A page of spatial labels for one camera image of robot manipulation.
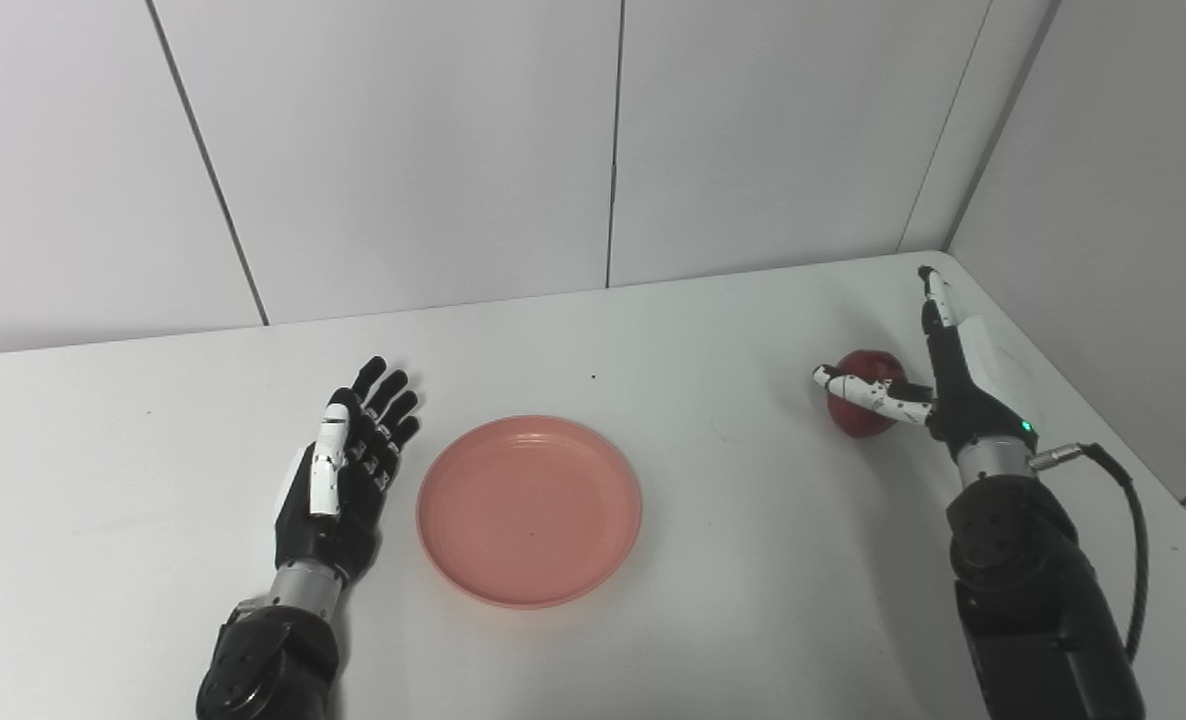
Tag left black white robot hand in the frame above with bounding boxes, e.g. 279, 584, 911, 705
273, 356, 422, 586

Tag pink round plate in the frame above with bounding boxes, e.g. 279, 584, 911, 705
415, 415, 644, 609

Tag red apple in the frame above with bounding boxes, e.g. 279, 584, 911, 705
825, 349, 909, 439

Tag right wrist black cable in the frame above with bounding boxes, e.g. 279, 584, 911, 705
1028, 442, 1151, 666

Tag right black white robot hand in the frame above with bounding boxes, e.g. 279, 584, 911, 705
813, 265, 1039, 463

